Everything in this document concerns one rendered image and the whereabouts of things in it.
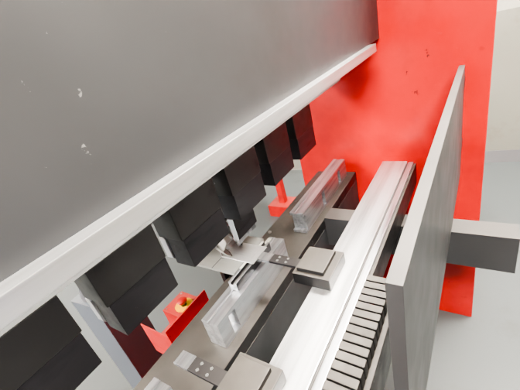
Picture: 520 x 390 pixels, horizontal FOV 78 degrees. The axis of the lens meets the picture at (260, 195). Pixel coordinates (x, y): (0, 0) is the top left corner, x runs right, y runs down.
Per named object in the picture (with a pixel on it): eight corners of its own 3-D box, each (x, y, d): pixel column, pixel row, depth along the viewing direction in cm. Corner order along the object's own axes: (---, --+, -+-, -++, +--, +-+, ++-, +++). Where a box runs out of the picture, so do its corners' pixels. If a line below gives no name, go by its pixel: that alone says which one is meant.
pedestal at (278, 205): (279, 205, 331) (261, 129, 294) (301, 207, 317) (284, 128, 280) (270, 216, 317) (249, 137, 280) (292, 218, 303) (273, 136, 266)
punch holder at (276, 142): (275, 165, 118) (264, 123, 111) (295, 165, 114) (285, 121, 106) (253, 185, 108) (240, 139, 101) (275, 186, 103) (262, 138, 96)
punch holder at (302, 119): (297, 145, 132) (289, 105, 125) (316, 144, 128) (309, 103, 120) (281, 160, 122) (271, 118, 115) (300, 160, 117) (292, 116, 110)
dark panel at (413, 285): (454, 173, 135) (458, 65, 115) (460, 173, 134) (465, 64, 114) (401, 466, 56) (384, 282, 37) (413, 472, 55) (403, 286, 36)
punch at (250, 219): (253, 226, 103) (245, 201, 99) (258, 227, 102) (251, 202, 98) (236, 245, 96) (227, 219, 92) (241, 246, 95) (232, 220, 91)
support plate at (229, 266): (208, 230, 125) (207, 229, 125) (264, 241, 111) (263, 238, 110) (176, 261, 113) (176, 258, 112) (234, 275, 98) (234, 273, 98)
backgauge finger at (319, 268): (270, 248, 107) (266, 236, 105) (346, 261, 92) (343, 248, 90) (251, 271, 98) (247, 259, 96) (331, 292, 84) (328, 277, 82)
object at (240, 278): (264, 248, 110) (261, 241, 109) (271, 249, 109) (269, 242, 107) (230, 289, 96) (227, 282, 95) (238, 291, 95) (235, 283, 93)
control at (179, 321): (191, 311, 136) (176, 279, 128) (219, 322, 127) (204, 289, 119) (155, 350, 122) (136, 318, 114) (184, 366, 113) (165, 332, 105)
